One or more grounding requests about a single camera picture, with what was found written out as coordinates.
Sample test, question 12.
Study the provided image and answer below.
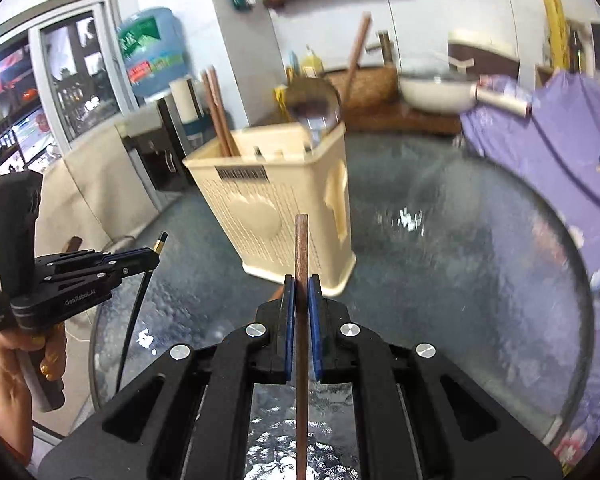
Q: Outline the round glass table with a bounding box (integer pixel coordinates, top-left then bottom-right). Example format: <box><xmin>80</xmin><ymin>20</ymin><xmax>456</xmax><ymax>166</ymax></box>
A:
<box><xmin>88</xmin><ymin>131</ymin><xmax>596</xmax><ymax>480</ymax></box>

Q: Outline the brown wooden chopstick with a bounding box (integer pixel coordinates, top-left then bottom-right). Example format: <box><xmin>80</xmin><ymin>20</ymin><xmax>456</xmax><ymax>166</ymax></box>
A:
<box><xmin>207</xmin><ymin>66</ymin><xmax>240</xmax><ymax>157</ymax></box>
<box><xmin>201</xmin><ymin>67</ymin><xmax>233</xmax><ymax>157</ymax></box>

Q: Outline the yellow soap bottle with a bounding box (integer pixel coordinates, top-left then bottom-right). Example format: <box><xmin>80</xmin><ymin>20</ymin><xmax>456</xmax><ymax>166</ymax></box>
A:
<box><xmin>300</xmin><ymin>46</ymin><xmax>324</xmax><ymax>78</ymax></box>

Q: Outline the purple floral cloth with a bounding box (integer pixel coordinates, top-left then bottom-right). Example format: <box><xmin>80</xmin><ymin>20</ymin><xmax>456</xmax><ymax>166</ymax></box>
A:
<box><xmin>460</xmin><ymin>72</ymin><xmax>600</xmax><ymax>471</ymax></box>

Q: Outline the person left hand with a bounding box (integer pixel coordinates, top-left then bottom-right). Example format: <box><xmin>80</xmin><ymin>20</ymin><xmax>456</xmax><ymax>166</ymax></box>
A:
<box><xmin>0</xmin><ymin>323</ymin><xmax>67</xmax><ymax>466</ymax></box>

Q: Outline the bronze faucet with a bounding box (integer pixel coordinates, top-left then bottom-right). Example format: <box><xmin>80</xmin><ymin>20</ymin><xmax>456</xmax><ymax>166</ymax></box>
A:
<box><xmin>365</xmin><ymin>30</ymin><xmax>396</xmax><ymax>65</ymax></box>

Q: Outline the blue water bottle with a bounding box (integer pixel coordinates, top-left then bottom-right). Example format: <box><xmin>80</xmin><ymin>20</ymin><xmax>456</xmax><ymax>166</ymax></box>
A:
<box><xmin>118</xmin><ymin>6</ymin><xmax>188</xmax><ymax>99</ymax></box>

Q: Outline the wooden counter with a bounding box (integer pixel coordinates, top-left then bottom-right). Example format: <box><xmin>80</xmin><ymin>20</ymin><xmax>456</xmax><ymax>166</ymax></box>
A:
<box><xmin>251</xmin><ymin>98</ymin><xmax>464</xmax><ymax>137</ymax></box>

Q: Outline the woven brown basin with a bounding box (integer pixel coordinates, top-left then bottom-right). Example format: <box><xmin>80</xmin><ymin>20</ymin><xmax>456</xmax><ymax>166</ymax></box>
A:
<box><xmin>324</xmin><ymin>65</ymin><xmax>399</xmax><ymax>112</ymax></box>

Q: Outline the white cooking pot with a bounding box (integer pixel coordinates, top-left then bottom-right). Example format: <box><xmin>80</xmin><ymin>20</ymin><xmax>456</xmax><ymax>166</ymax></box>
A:
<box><xmin>398</xmin><ymin>52</ymin><xmax>531</xmax><ymax>117</ymax></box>

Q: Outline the long curved wooden chopstick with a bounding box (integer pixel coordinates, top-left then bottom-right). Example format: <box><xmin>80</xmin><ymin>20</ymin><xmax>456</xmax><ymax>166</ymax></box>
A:
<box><xmin>294</xmin><ymin>214</ymin><xmax>310</xmax><ymax>480</ymax></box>

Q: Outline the large steel spoon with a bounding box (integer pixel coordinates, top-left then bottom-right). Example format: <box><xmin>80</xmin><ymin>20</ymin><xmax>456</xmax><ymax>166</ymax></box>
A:
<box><xmin>285</xmin><ymin>77</ymin><xmax>341</xmax><ymax>153</ymax></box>

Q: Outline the cream plastic utensil basket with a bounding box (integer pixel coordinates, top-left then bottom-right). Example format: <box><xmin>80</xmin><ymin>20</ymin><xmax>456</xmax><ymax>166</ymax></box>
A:
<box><xmin>184</xmin><ymin>124</ymin><xmax>356</xmax><ymax>297</ymax></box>

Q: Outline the water dispenser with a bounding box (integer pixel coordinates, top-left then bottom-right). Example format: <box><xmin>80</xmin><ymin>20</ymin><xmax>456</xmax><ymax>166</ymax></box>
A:
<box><xmin>117</xmin><ymin>93</ymin><xmax>196</xmax><ymax>210</ymax></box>

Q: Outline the black thin chopstick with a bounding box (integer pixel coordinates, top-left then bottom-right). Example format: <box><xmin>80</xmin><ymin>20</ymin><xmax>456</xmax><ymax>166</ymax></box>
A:
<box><xmin>114</xmin><ymin>231</ymin><xmax>168</xmax><ymax>393</ymax></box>

